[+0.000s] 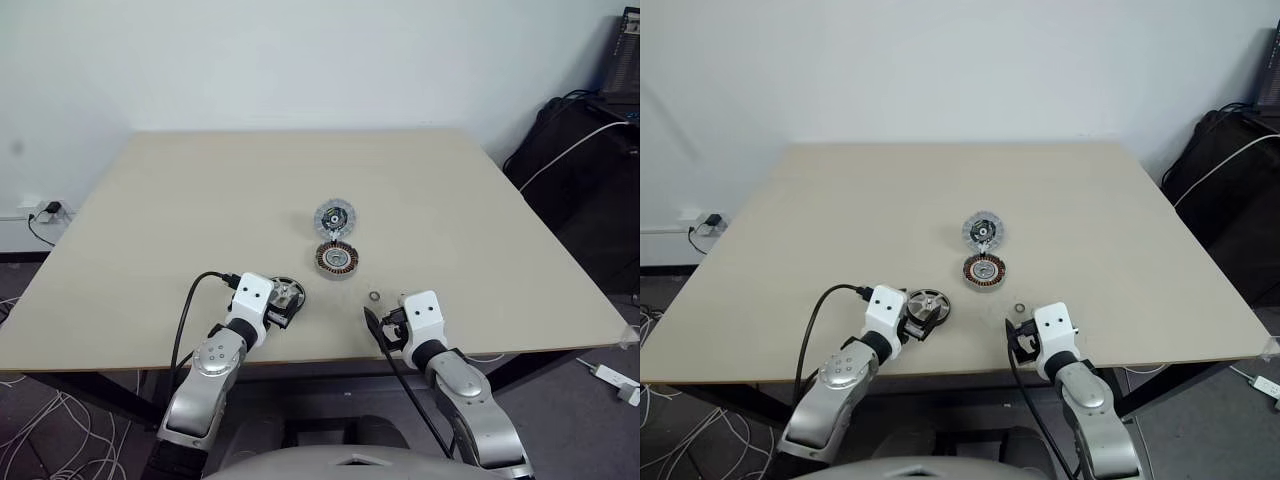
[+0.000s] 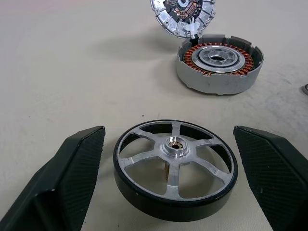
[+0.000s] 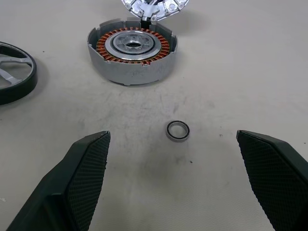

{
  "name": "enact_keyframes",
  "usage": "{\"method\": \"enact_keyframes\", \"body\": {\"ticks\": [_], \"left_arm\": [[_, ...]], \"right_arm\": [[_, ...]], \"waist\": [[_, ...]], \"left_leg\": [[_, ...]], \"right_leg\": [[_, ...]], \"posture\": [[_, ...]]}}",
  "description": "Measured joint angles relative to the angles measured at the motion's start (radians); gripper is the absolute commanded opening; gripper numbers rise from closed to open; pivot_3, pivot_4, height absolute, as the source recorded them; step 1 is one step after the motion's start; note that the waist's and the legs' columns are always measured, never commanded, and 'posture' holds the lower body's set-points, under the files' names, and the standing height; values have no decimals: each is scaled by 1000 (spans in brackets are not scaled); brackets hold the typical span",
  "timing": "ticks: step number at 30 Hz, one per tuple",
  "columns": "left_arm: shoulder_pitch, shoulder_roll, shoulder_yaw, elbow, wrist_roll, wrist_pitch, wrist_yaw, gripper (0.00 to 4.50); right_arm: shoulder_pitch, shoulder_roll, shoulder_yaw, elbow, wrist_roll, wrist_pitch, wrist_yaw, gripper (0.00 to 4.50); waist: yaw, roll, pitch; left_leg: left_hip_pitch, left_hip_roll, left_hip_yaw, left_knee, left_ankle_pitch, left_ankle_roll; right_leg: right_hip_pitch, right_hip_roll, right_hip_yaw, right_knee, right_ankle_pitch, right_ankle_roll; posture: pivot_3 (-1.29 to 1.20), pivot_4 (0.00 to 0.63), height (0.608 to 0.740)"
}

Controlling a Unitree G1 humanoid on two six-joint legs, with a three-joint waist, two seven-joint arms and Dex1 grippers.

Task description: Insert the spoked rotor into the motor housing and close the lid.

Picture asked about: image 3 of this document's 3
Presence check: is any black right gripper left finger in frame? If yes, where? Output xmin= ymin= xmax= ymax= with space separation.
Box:
xmin=0 ymin=130 xmax=111 ymax=231

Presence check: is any grey round plastic lid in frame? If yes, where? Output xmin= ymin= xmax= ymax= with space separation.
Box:
xmin=119 ymin=0 xmax=189 ymax=23

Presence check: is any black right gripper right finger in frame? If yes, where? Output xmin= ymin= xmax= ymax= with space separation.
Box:
xmin=236 ymin=129 xmax=308 ymax=231

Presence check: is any small silver bearing ring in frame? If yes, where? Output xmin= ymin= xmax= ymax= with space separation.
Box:
xmin=165 ymin=120 xmax=191 ymax=143

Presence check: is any black silver rotor ring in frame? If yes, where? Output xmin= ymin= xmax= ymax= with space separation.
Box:
xmin=0 ymin=41 xmax=38 ymax=106

